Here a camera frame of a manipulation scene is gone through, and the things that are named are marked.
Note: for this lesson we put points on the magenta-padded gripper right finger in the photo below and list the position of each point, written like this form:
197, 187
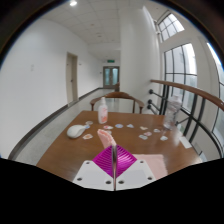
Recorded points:
136, 175

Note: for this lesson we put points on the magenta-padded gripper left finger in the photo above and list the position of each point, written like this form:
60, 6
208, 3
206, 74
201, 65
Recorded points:
93, 175

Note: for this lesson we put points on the pink waffle towel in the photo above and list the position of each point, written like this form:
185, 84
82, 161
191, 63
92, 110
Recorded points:
106, 138

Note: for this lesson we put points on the small teal white sticker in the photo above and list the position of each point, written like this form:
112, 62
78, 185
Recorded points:
143, 137

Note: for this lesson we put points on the small orange white sticker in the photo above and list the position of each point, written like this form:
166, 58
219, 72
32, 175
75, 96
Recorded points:
87, 136
109, 132

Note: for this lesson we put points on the small pink white sticker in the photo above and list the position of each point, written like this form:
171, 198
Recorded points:
107, 127
147, 133

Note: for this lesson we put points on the white computer mouse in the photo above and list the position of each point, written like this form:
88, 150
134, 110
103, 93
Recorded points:
76, 131

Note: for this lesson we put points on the small cream sticker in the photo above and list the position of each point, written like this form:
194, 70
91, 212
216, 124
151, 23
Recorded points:
143, 128

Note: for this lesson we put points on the small light blue sticker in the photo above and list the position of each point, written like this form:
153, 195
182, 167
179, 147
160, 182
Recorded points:
130, 126

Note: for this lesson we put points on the small round pink sticker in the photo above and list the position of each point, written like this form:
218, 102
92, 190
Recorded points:
89, 122

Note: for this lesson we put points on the white paper card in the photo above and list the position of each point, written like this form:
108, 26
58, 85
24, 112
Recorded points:
185, 142

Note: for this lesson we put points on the white spray bottle orange label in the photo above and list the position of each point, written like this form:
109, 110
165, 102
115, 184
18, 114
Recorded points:
102, 111

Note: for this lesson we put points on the clear plastic water bottle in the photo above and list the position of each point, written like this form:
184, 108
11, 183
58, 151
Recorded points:
172, 111

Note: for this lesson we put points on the wooden armchair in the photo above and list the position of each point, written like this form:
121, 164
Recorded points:
116, 95

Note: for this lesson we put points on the wooden chair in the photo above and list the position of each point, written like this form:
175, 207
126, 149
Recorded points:
117, 87

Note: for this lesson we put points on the beige single door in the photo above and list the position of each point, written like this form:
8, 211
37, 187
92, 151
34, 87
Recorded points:
71, 78

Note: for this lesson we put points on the wooden handrail black railing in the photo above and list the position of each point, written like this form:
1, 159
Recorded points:
186, 89

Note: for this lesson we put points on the glazed double door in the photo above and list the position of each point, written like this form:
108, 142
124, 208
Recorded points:
111, 76

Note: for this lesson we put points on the green exit sign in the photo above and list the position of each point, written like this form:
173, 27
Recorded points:
111, 61

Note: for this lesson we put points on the tall black-framed window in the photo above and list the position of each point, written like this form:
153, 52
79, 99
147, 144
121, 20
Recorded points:
181, 63

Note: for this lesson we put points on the wide black-framed window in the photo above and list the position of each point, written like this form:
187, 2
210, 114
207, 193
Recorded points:
218, 80

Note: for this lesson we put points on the arched black-framed window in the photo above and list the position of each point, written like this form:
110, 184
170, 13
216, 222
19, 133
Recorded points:
170, 26

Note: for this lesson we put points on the round ceiling light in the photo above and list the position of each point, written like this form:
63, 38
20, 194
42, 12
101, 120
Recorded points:
73, 3

